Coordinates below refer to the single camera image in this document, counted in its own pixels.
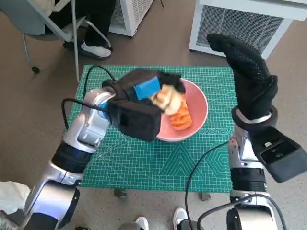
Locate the bare black left hand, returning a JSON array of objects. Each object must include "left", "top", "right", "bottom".
[{"left": 102, "top": 68, "right": 187, "bottom": 106}]

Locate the black knitted gloved right hand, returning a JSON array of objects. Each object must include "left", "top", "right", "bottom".
[{"left": 206, "top": 33, "right": 279, "bottom": 122}]

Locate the round pale toy bun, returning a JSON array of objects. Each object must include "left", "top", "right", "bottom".
[{"left": 150, "top": 86, "right": 184, "bottom": 115}]

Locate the long orange toy bread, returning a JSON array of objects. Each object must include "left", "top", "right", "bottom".
[{"left": 169, "top": 94, "right": 193, "bottom": 131}]

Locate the pink bowl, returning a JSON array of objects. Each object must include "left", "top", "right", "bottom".
[{"left": 155, "top": 78, "right": 209, "bottom": 143}]

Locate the white cabinet with grille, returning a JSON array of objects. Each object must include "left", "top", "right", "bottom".
[{"left": 189, "top": 0, "right": 307, "bottom": 60}]

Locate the small white cabinet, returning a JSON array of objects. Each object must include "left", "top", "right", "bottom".
[{"left": 109, "top": 0, "right": 154, "bottom": 37}]

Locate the seated person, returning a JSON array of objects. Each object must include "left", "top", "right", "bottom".
[{"left": 44, "top": 0, "right": 117, "bottom": 60}]

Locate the green cutting mat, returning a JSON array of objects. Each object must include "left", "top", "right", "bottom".
[{"left": 78, "top": 64, "right": 237, "bottom": 194}]

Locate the grey chair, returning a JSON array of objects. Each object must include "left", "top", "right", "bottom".
[{"left": 0, "top": 0, "right": 112, "bottom": 82}]

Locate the person with white shoes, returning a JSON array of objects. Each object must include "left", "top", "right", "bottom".
[{"left": 119, "top": 207, "right": 192, "bottom": 230}]

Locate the white crumpled cloth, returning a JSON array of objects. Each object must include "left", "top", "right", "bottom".
[{"left": 0, "top": 181, "right": 31, "bottom": 218}]

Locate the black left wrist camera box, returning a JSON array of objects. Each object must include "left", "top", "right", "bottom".
[{"left": 106, "top": 99, "right": 162, "bottom": 142}]

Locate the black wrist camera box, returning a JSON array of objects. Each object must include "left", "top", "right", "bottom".
[
  {"left": 106, "top": 99, "right": 162, "bottom": 142},
  {"left": 247, "top": 126, "right": 307, "bottom": 183}
]

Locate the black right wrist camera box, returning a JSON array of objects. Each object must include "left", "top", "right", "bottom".
[{"left": 247, "top": 126, "right": 307, "bottom": 183}]

